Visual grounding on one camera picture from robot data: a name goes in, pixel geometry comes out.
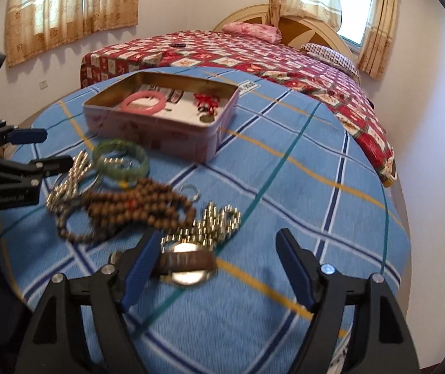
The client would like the red knot ornament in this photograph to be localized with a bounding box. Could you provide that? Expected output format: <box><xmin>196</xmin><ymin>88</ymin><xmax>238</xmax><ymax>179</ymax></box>
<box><xmin>193</xmin><ymin>93</ymin><xmax>221</xmax><ymax>114</ymax></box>

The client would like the wooden bead necklace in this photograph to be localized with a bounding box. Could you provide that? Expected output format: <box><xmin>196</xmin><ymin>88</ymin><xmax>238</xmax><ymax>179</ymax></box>
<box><xmin>56</xmin><ymin>177</ymin><xmax>197</xmax><ymax>244</ymax></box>

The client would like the red patterned bedspread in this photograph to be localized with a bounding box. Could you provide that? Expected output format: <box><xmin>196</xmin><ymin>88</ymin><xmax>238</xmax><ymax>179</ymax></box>
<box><xmin>80</xmin><ymin>30</ymin><xmax>396</xmax><ymax>188</ymax></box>

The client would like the bangles and jewellery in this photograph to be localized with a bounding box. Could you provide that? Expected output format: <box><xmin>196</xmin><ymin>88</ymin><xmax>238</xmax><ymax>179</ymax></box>
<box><xmin>47</xmin><ymin>150</ymin><xmax>103</xmax><ymax>213</ymax></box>

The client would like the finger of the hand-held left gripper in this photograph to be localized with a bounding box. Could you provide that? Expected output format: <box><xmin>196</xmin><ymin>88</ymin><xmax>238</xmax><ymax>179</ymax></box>
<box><xmin>0</xmin><ymin>120</ymin><xmax>48</xmax><ymax>153</ymax></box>
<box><xmin>0</xmin><ymin>155</ymin><xmax>75</xmax><ymax>188</ymax></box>

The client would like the striped pillow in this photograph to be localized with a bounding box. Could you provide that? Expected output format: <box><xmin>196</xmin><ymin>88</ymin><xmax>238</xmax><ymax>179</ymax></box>
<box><xmin>302</xmin><ymin>43</ymin><xmax>359</xmax><ymax>78</ymax></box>

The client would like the pink tin box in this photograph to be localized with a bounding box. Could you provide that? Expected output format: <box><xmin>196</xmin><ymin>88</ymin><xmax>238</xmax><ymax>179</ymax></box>
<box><xmin>82</xmin><ymin>71</ymin><xmax>240</xmax><ymax>164</ymax></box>

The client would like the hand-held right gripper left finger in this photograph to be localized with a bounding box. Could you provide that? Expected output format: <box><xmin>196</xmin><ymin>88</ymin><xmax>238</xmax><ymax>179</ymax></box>
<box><xmin>10</xmin><ymin>229</ymin><xmax>164</xmax><ymax>374</ymax></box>

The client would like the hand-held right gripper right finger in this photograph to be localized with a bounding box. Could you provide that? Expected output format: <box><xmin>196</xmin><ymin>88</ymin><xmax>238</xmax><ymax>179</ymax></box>
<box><xmin>276</xmin><ymin>228</ymin><xmax>422</xmax><ymax>374</ymax></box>

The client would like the wide beige patterned curtain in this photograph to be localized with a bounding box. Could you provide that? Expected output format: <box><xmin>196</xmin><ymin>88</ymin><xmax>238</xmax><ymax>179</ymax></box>
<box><xmin>5</xmin><ymin>0</ymin><xmax>141</xmax><ymax>68</ymax></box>

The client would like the blue plaid blanket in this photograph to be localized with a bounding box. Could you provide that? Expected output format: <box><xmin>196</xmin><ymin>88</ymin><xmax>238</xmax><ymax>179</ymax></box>
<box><xmin>0</xmin><ymin>68</ymin><xmax>412</xmax><ymax>374</ymax></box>

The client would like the silver bead chain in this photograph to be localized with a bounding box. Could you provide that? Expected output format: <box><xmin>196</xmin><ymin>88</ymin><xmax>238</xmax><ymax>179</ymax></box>
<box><xmin>160</xmin><ymin>202</ymin><xmax>242</xmax><ymax>250</ymax></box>

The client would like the pink bangle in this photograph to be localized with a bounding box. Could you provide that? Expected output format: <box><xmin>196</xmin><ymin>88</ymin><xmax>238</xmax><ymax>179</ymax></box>
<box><xmin>120</xmin><ymin>91</ymin><xmax>167</xmax><ymax>113</ymax></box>

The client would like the green jade bracelet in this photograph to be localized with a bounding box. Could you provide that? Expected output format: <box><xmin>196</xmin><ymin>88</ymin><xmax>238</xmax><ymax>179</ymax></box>
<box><xmin>92</xmin><ymin>139</ymin><xmax>151</xmax><ymax>182</ymax></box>

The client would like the brown strap wristwatch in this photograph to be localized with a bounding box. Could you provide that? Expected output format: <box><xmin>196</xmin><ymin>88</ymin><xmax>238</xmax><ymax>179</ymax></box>
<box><xmin>156</xmin><ymin>242</ymin><xmax>219</xmax><ymax>287</ymax></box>

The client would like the pink pillow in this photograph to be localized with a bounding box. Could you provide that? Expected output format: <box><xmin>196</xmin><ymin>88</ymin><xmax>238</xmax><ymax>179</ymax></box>
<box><xmin>221</xmin><ymin>22</ymin><xmax>282</xmax><ymax>44</ymax></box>

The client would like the window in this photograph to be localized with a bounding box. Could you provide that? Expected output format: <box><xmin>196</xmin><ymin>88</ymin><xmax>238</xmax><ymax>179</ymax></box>
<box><xmin>338</xmin><ymin>0</ymin><xmax>376</xmax><ymax>46</ymax></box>

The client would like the cream wooden headboard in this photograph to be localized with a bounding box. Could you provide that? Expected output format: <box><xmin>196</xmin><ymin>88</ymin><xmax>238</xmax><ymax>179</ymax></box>
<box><xmin>212</xmin><ymin>5</ymin><xmax>353</xmax><ymax>61</ymax></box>

